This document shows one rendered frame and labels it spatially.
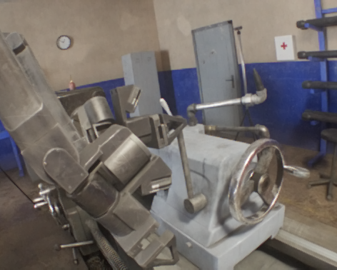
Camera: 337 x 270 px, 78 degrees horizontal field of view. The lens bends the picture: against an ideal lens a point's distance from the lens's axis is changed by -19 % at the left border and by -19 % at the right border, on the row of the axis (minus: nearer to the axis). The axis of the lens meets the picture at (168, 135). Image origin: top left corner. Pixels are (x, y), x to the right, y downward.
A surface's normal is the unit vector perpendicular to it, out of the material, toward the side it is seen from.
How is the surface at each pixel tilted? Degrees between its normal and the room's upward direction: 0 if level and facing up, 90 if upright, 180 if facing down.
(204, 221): 66
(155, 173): 90
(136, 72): 90
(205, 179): 76
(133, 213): 90
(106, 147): 90
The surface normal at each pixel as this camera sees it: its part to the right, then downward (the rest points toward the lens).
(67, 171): 0.54, 0.15
